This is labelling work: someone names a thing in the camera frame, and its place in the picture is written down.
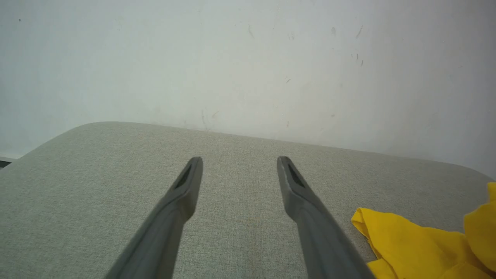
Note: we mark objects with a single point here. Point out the grey fabric sofa cushion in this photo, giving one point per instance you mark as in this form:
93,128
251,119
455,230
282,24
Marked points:
240,232

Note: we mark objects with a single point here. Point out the yellow garment with white label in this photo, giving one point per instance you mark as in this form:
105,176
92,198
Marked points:
410,244

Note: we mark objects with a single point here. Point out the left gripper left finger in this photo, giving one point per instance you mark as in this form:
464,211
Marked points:
159,240

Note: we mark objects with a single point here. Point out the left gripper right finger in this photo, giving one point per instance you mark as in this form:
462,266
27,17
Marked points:
325,244

